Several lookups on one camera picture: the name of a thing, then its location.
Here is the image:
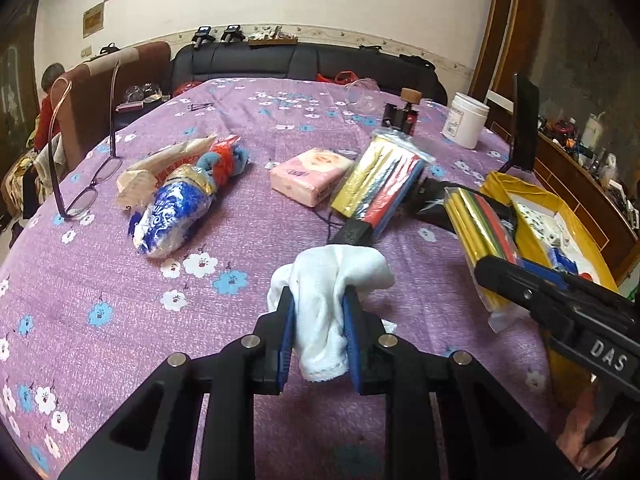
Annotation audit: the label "red black small device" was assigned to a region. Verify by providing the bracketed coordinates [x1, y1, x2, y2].
[382, 88, 422, 136]

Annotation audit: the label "eyeglasses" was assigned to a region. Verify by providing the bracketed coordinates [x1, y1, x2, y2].
[49, 62, 122, 221]

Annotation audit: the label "purple floral tablecloth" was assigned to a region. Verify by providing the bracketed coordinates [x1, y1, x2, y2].
[1, 78, 555, 479]

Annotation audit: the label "black phone on stand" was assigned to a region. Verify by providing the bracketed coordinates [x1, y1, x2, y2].
[499, 73, 539, 174]

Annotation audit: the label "blue white plastic bag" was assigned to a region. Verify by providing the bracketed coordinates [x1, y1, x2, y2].
[129, 164, 217, 259]

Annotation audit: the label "black leather sofa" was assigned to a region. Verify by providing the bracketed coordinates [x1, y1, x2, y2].
[168, 42, 448, 105]

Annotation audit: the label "white red wipes pack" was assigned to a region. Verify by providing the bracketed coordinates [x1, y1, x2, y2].
[115, 133, 217, 209]

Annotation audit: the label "pink tissue pack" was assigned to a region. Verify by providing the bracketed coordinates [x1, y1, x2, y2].
[269, 148, 352, 208]

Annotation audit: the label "colourful sheets bag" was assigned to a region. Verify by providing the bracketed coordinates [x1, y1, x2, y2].
[444, 186, 526, 333]
[331, 127, 436, 238]

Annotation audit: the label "brown armchair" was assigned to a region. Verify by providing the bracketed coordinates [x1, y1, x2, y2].
[50, 41, 171, 169]

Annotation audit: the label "yellow rimmed white box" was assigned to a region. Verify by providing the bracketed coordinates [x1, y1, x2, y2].
[465, 172, 617, 408]

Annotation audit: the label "white towel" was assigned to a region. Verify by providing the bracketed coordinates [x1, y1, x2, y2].
[267, 244, 395, 382]

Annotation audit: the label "blue red knitted toy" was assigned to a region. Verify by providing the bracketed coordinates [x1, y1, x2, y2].
[196, 134, 250, 191]

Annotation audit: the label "white plastic jar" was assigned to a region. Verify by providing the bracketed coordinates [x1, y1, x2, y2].
[442, 92, 489, 150]

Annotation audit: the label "colourful sheets bag far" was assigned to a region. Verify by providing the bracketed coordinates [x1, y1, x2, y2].
[331, 127, 436, 238]

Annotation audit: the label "person in red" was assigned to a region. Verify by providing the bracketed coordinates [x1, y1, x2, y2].
[34, 63, 65, 152]

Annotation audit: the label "colourful sheets bag near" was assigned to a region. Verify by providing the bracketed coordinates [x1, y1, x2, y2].
[444, 186, 526, 333]

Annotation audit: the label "black foil pouch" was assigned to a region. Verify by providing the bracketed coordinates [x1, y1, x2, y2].
[400, 178, 518, 235]

